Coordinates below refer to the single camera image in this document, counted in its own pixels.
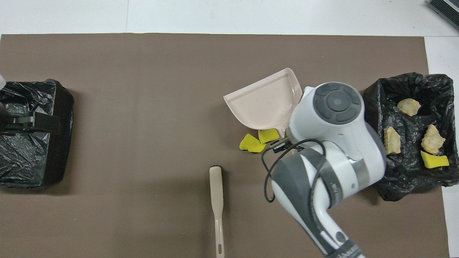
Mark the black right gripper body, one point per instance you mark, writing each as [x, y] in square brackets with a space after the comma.
[279, 147]

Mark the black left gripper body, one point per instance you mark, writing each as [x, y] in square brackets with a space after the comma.
[43, 123]

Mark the notched yellow sponge piece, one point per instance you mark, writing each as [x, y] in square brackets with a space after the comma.
[268, 135]

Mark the beige plastic dustpan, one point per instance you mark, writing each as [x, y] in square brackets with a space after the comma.
[261, 104]

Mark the beige hand brush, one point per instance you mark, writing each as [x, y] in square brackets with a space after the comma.
[217, 193]

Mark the striped orange croissant piece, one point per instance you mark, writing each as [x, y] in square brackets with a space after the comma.
[392, 140]

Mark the pale bread chunk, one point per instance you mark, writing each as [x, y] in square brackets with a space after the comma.
[432, 139]
[408, 106]

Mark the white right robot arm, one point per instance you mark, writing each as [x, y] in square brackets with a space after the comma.
[337, 136]

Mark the black bag-lined bin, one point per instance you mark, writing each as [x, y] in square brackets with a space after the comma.
[405, 179]
[36, 161]

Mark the brown table mat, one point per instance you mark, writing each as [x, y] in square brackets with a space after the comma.
[143, 53]

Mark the dark grey ribbed object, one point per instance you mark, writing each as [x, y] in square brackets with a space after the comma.
[448, 9]

